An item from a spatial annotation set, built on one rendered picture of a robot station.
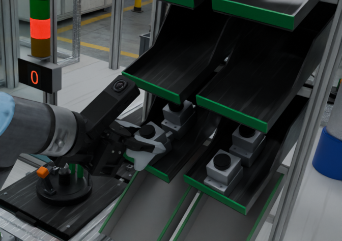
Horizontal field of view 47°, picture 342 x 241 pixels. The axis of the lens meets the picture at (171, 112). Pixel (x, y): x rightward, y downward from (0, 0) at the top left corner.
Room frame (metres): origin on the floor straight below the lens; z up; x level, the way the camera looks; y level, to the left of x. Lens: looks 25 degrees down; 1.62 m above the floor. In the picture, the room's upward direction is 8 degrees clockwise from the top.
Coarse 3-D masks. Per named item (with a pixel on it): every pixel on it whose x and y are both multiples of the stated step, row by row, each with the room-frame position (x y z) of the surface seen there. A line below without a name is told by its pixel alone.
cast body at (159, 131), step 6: (144, 126) 0.66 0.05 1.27; (150, 126) 0.66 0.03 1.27; (156, 126) 0.67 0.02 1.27; (138, 132) 0.66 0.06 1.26; (144, 132) 0.64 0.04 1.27; (150, 132) 0.64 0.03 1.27; (156, 132) 0.65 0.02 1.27; (162, 132) 0.65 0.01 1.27; (168, 132) 0.70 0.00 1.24; (150, 138) 0.64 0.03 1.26; (156, 138) 0.64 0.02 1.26; (162, 138) 0.65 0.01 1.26; (168, 138) 0.69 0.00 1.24; (168, 144) 0.67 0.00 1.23; (168, 150) 0.67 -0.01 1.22; (156, 156) 0.65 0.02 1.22; (162, 156) 0.66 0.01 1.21; (150, 162) 0.64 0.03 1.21
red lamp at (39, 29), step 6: (30, 18) 1.00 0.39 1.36; (30, 24) 1.00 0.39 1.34; (36, 24) 0.99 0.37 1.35; (42, 24) 0.99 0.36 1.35; (48, 24) 1.01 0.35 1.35; (36, 30) 0.99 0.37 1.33; (42, 30) 0.99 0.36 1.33; (48, 30) 1.01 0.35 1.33; (36, 36) 0.99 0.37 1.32; (42, 36) 0.99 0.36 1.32; (48, 36) 1.01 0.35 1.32
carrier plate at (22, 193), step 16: (32, 176) 0.86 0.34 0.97; (96, 176) 0.90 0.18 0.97; (0, 192) 0.78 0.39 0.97; (16, 192) 0.79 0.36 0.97; (32, 192) 0.80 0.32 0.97; (96, 192) 0.83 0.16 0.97; (112, 192) 0.84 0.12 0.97; (16, 208) 0.74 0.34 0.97; (32, 208) 0.74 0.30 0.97; (48, 208) 0.74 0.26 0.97; (64, 208) 0.75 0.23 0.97; (80, 208) 0.76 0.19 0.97; (96, 208) 0.77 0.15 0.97; (48, 224) 0.69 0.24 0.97; (64, 224) 0.70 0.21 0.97; (80, 224) 0.71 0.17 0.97
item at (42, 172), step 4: (40, 168) 0.76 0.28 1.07; (44, 168) 0.76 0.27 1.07; (48, 168) 0.78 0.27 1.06; (52, 168) 0.78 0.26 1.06; (40, 172) 0.75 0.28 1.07; (44, 172) 0.75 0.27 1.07; (48, 172) 0.76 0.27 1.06; (40, 176) 0.75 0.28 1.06; (44, 176) 0.75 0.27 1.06; (44, 180) 0.76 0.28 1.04; (48, 180) 0.77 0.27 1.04; (44, 184) 0.77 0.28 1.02; (48, 184) 0.77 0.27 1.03; (48, 188) 0.77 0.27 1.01; (52, 188) 0.78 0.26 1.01
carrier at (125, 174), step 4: (124, 160) 0.99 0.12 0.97; (124, 164) 0.98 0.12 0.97; (128, 164) 0.98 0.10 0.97; (132, 164) 0.98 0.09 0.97; (120, 168) 0.95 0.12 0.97; (124, 168) 0.96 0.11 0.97; (104, 172) 0.94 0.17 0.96; (108, 172) 0.93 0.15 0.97; (120, 172) 0.93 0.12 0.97; (124, 172) 0.94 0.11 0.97; (128, 172) 0.94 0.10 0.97; (132, 172) 0.94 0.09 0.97; (116, 176) 0.92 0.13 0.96; (120, 176) 0.91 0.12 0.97; (124, 176) 0.92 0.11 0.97; (128, 176) 0.92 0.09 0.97; (132, 176) 0.92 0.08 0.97; (128, 180) 0.90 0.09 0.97
